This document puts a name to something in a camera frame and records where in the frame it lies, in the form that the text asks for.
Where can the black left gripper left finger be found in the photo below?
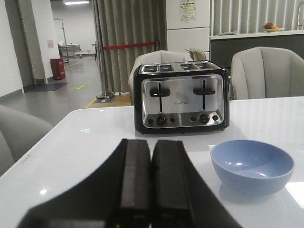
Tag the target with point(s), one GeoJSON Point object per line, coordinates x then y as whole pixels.
{"type": "Point", "coordinates": [115, 195]}

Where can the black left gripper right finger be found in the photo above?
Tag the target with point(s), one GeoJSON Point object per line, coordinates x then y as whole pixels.
{"type": "Point", "coordinates": [180, 197]}

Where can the blue bowl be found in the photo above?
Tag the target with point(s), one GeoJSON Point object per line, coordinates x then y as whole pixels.
{"type": "Point", "coordinates": [252, 167]}

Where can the black and silver toaster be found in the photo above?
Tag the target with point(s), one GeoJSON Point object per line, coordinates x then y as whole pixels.
{"type": "Point", "coordinates": [180, 97]}

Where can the grey armchair at left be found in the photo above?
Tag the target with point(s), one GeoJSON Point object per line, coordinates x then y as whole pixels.
{"type": "Point", "coordinates": [19, 132]}

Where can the red bin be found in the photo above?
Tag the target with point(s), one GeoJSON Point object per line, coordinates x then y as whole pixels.
{"type": "Point", "coordinates": [58, 70]}

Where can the beige armchair behind toaster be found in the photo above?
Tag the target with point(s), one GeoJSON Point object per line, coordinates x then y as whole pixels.
{"type": "Point", "coordinates": [156, 57]}

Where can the beige plastic chair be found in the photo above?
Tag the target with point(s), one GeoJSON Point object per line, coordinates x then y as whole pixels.
{"type": "Point", "coordinates": [196, 54]}

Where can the beige armchair on right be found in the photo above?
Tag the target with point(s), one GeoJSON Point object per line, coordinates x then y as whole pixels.
{"type": "Point", "coordinates": [267, 72]}

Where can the red barrier belt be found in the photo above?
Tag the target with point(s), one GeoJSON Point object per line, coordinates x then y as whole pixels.
{"type": "Point", "coordinates": [154, 43]}

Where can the metal cart in hallway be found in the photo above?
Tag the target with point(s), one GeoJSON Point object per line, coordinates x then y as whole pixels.
{"type": "Point", "coordinates": [65, 49]}

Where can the dark kitchen counter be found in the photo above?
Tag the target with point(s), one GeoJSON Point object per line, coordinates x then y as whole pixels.
{"type": "Point", "coordinates": [223, 48]}

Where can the beige curtain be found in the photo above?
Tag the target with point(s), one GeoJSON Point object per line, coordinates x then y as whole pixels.
{"type": "Point", "coordinates": [122, 22]}

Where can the white refrigerator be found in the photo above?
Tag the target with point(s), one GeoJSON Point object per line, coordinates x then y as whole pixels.
{"type": "Point", "coordinates": [188, 25]}

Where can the fruit plate on counter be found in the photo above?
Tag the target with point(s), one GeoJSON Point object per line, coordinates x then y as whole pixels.
{"type": "Point", "coordinates": [270, 27]}

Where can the metal stanchion post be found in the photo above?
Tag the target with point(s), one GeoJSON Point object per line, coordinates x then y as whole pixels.
{"type": "Point", "coordinates": [104, 94]}

